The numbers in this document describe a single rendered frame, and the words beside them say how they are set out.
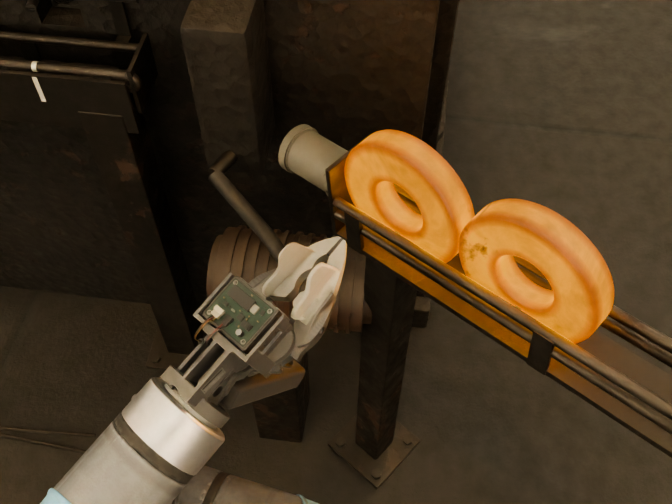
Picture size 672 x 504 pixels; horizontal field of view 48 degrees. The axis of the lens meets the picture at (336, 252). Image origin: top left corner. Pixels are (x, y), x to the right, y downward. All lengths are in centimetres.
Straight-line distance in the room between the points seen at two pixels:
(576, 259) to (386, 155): 21
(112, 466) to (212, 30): 47
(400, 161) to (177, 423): 32
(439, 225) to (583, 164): 114
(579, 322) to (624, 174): 118
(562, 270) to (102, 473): 44
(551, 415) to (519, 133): 73
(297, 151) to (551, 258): 33
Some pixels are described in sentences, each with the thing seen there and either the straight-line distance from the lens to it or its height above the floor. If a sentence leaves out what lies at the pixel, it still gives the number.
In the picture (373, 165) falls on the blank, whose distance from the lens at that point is 79.
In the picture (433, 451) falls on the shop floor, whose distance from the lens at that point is 144.
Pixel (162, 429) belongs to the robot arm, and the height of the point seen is 71.
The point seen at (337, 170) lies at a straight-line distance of 83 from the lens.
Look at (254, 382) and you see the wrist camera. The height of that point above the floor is 66.
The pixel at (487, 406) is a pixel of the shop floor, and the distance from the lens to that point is 149.
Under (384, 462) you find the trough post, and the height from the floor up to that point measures 1.
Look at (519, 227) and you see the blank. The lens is 70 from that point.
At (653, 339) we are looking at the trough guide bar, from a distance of 78.
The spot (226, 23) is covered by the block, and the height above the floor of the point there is 80.
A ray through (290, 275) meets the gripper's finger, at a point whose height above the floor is 71.
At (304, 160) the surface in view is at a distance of 88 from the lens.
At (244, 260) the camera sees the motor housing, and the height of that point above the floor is 53.
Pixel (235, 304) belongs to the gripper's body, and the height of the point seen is 75.
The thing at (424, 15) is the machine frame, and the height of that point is 76.
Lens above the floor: 133
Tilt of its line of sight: 54 degrees down
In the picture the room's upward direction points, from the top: straight up
